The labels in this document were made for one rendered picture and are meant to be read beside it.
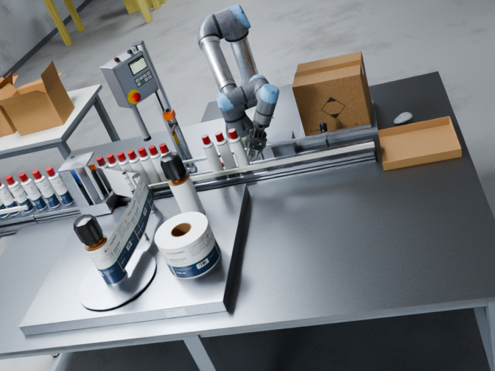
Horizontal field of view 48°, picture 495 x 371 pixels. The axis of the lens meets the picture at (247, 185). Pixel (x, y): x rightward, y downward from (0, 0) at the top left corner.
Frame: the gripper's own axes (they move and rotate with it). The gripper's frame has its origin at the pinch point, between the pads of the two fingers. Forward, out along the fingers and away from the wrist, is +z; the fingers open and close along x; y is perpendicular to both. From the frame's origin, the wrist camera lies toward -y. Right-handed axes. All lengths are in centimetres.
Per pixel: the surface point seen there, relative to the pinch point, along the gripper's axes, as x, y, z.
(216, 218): -7.9, 33.2, 10.9
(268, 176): 9.1, 5.9, 3.6
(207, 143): -19.8, 2.2, -2.3
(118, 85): -60, 1, -18
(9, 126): -166, -121, 106
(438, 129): 73, -9, -31
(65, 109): -129, -128, 85
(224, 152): -12.0, 2.9, -0.9
